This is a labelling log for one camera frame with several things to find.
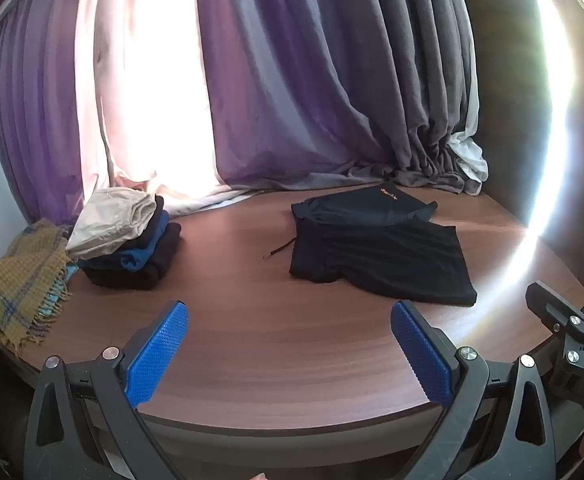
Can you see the white cloth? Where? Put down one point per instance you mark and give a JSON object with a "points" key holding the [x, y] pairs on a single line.
{"points": [[472, 160]]}

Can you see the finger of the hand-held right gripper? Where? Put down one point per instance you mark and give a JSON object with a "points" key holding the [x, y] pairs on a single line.
{"points": [[554, 305]]}

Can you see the white sheer curtain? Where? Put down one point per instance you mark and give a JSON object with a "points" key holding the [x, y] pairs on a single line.
{"points": [[146, 85]]}

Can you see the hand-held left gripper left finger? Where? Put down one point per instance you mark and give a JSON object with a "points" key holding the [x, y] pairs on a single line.
{"points": [[157, 347]]}

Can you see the purple curtain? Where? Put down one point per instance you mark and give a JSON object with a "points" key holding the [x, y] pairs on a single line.
{"points": [[36, 110], [297, 85]]}

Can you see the folded beige pants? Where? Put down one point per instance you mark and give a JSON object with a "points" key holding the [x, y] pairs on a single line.
{"points": [[106, 220]]}

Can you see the grey curtain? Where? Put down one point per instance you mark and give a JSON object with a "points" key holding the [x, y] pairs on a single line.
{"points": [[422, 60]]}

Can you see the stack of folded clothes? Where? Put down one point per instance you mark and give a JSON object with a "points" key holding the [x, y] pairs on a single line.
{"points": [[144, 252]]}

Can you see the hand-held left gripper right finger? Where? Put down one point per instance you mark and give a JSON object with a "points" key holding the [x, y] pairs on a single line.
{"points": [[424, 350]]}

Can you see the yellow plaid fringed scarf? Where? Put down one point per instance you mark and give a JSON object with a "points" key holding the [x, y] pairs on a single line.
{"points": [[16, 280]]}

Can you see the folded black pants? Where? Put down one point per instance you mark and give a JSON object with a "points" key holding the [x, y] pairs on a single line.
{"points": [[161, 262]]}

